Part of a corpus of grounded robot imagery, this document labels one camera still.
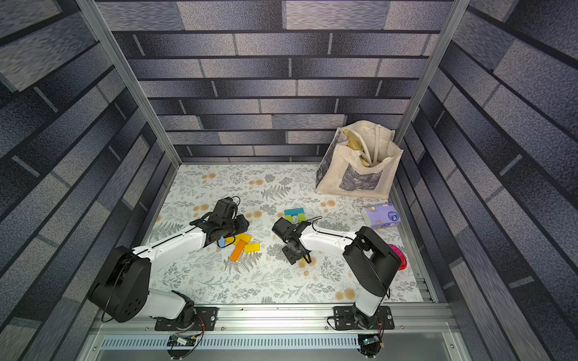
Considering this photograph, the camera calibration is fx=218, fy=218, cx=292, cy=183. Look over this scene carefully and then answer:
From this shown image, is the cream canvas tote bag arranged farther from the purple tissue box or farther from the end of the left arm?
the end of the left arm

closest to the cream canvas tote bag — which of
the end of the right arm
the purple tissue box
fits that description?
the purple tissue box

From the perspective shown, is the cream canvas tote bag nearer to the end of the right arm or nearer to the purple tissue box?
the purple tissue box

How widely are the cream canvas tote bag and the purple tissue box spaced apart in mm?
92

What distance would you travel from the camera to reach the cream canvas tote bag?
882 mm

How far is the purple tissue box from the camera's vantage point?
94 cm
